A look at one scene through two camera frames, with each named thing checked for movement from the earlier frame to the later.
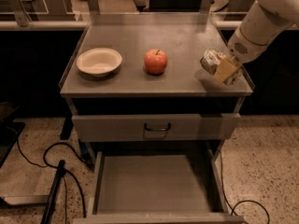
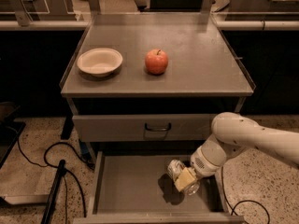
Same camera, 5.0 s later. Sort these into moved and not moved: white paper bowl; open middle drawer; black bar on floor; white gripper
Moved: white gripper
Not moved: open middle drawer; white paper bowl; black bar on floor
